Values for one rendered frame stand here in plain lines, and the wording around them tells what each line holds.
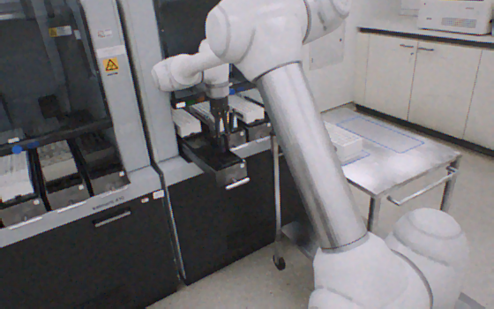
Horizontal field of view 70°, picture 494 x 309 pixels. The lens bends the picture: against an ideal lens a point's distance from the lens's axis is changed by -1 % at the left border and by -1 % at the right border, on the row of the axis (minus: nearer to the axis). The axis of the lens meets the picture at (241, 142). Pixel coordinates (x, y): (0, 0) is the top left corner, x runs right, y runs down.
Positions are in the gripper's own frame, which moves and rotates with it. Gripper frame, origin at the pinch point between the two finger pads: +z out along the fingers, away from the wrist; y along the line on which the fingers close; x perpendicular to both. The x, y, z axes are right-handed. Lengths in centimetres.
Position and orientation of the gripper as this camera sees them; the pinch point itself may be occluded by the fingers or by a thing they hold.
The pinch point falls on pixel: (223, 142)
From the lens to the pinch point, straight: 145.8
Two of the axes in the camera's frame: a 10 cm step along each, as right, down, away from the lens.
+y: -8.5, 3.0, -4.4
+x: 5.3, 3.4, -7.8
